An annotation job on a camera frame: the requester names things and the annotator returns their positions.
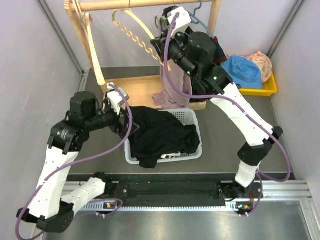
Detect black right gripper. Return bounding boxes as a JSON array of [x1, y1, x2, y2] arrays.
[[151, 27, 197, 80]]

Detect green plastic hanger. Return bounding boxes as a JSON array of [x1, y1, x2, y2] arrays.
[[154, 15, 170, 32]]

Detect pink tank top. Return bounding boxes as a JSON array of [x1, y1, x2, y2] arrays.
[[152, 19, 193, 110]]

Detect blue plastic hanger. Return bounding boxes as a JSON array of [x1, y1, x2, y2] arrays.
[[187, 0, 216, 38]]

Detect yellow metal-hook hanger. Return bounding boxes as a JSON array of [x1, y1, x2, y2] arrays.
[[111, 0, 172, 72]]

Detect small black tank top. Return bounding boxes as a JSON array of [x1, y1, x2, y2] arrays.
[[138, 156, 159, 169]]

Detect black white striped tank top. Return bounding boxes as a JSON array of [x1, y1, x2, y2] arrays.
[[160, 151, 181, 159]]

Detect navy maroon-trimmed jersey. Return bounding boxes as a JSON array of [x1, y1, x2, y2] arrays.
[[163, 6, 229, 103]]

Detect beige wooden hanger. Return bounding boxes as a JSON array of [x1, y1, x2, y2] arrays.
[[72, 0, 106, 86]]

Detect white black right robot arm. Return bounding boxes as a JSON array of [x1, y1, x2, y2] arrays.
[[150, 31, 284, 201]]

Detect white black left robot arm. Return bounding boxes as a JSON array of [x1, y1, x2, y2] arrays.
[[16, 88, 133, 233]]

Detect wooden clothes rack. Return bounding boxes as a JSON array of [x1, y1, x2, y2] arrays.
[[64, 0, 222, 111]]

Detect white plastic laundry basket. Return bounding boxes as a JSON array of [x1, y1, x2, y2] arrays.
[[124, 108, 203, 165]]

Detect blue bucket hat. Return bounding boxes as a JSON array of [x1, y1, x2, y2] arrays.
[[221, 55, 263, 90]]

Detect pink floral hat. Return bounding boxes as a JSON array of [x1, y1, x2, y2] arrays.
[[245, 51, 273, 84]]

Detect yellow plastic bin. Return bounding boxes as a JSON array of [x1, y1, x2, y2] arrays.
[[239, 74, 278, 97]]

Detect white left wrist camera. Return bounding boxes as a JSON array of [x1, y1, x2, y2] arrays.
[[106, 82, 125, 116]]

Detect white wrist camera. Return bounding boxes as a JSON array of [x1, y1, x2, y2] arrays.
[[106, 82, 125, 116], [167, 6, 191, 39]]

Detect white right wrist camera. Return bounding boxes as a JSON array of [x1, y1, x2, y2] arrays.
[[167, 6, 191, 39]]

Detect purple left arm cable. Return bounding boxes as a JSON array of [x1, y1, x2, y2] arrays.
[[15, 83, 134, 240]]

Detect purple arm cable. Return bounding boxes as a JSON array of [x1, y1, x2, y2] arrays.
[[163, 12, 293, 218], [15, 83, 134, 240]]

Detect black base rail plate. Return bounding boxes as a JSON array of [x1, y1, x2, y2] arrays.
[[64, 172, 296, 207]]

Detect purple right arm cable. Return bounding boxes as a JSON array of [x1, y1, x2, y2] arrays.
[[163, 12, 293, 218]]

